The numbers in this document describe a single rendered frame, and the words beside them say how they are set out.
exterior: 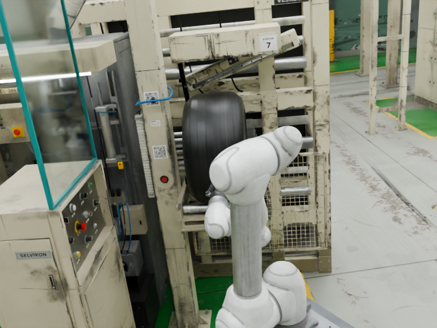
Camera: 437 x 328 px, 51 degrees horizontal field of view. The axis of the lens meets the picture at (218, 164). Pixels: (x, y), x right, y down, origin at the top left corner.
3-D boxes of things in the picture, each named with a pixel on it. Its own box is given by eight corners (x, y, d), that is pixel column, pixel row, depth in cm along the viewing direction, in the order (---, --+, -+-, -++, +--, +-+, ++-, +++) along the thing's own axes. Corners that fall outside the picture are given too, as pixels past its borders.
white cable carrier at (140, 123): (148, 197, 256) (134, 115, 239) (150, 193, 261) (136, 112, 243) (156, 197, 256) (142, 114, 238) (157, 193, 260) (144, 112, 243)
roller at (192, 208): (181, 212, 247) (181, 204, 249) (183, 214, 251) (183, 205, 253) (246, 208, 244) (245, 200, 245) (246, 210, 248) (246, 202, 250)
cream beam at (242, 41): (171, 64, 252) (167, 36, 247) (177, 57, 275) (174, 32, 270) (281, 54, 246) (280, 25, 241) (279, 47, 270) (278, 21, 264)
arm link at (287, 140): (269, 142, 161) (240, 153, 153) (295, 111, 147) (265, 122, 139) (290, 172, 157) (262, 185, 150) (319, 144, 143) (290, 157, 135)
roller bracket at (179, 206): (177, 222, 247) (174, 206, 243) (186, 191, 283) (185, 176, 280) (183, 222, 246) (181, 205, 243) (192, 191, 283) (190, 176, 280)
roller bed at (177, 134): (168, 177, 293) (162, 134, 282) (172, 169, 306) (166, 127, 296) (199, 176, 291) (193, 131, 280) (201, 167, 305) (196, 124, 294)
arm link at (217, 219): (201, 215, 200) (228, 226, 202) (198, 237, 186) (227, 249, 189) (212, 196, 195) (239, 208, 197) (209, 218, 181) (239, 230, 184)
